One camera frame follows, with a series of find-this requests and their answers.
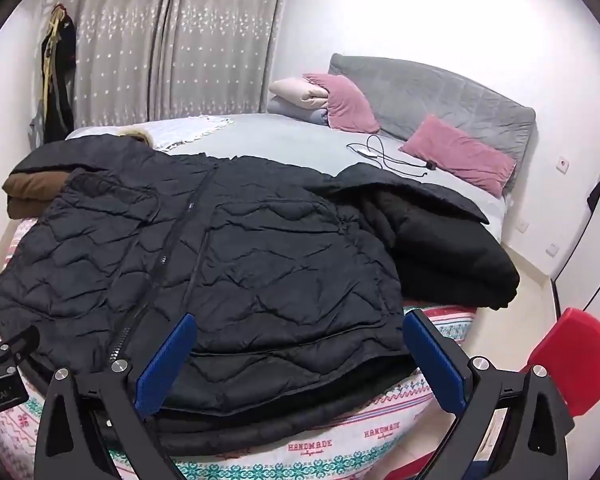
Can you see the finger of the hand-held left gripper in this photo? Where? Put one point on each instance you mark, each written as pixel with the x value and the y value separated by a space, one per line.
pixel 16 345

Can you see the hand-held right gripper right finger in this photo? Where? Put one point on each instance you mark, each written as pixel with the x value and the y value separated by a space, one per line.
pixel 432 360

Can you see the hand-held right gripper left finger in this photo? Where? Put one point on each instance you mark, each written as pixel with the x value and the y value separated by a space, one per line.
pixel 165 365

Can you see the black quilted puffer jacket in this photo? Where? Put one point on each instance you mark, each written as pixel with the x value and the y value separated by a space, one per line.
pixel 255 260

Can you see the black fleece coat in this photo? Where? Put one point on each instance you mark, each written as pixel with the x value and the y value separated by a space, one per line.
pixel 455 255

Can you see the red plastic stool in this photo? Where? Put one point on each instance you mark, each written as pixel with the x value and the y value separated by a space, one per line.
pixel 575 355

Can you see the brown coat with fur trim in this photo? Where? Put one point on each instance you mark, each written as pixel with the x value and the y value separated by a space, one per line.
pixel 30 187

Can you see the patterned knit-print blanket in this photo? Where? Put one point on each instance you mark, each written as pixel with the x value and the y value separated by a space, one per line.
pixel 305 460

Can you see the pink velvet pillow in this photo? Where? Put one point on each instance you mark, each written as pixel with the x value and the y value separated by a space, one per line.
pixel 455 152
pixel 347 102

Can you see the grey hanging bag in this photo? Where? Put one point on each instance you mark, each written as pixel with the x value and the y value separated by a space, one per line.
pixel 36 127

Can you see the white fringed cloth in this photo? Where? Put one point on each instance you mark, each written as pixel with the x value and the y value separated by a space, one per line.
pixel 190 127

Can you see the bed with grey sheet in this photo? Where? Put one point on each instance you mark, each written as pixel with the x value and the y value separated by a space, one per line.
pixel 290 140

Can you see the grey padded headboard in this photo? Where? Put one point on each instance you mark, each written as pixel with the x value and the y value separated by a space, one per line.
pixel 430 95

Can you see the grey star-print curtain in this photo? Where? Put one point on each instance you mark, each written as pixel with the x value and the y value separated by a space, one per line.
pixel 180 50

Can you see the wooden coat rack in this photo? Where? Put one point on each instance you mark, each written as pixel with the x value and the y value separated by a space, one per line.
pixel 54 27

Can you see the white wall socket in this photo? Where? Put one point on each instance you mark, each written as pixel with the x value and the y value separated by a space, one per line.
pixel 563 162
pixel 553 248
pixel 522 226

